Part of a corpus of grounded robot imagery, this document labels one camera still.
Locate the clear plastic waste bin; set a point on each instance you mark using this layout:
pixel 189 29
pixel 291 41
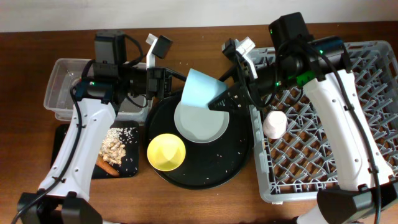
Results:
pixel 65 74

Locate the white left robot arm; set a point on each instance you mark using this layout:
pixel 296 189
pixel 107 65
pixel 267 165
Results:
pixel 106 81

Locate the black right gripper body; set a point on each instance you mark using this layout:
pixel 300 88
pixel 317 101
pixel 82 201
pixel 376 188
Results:
pixel 257 89

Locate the light blue plastic cup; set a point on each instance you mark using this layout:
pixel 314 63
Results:
pixel 200 89

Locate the pink plastic cup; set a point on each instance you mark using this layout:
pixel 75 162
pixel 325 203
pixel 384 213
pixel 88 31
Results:
pixel 275 124

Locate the pale grey plate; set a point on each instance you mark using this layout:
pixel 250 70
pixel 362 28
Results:
pixel 200 125

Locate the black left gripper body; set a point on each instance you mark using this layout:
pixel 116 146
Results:
pixel 150 82

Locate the food scraps pile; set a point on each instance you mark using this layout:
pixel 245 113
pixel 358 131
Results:
pixel 114 146

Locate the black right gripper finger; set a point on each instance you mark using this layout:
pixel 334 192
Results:
pixel 230 73
pixel 232 99

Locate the orange carrot piece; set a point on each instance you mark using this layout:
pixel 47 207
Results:
pixel 106 167

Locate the round black serving tray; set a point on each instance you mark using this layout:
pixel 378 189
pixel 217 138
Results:
pixel 205 165

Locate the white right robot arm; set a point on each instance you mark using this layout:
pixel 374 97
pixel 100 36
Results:
pixel 323 70

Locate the yellow bowl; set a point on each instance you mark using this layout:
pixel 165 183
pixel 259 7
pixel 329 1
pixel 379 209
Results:
pixel 166 152

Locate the grey dishwasher rack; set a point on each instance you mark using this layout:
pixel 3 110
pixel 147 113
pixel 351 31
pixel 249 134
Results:
pixel 299 164

